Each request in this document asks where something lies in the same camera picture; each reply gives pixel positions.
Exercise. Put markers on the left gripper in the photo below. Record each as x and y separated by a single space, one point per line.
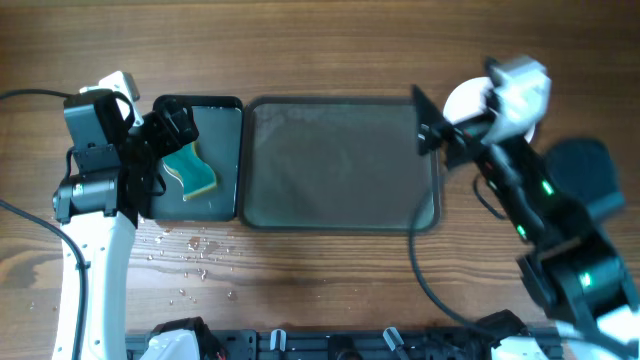
170 126

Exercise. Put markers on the black water tray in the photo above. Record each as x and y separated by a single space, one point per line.
219 120

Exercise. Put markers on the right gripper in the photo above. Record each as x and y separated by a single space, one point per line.
438 132

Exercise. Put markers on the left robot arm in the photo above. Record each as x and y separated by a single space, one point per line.
97 211

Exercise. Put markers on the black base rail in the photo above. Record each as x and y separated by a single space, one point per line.
431 344

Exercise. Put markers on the white plate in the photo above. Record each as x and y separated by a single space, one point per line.
469 99

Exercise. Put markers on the green yellow sponge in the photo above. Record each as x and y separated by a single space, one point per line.
195 176

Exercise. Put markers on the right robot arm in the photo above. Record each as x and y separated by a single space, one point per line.
573 273

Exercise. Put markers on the dark grey plate tray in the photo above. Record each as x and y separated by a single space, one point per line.
336 164

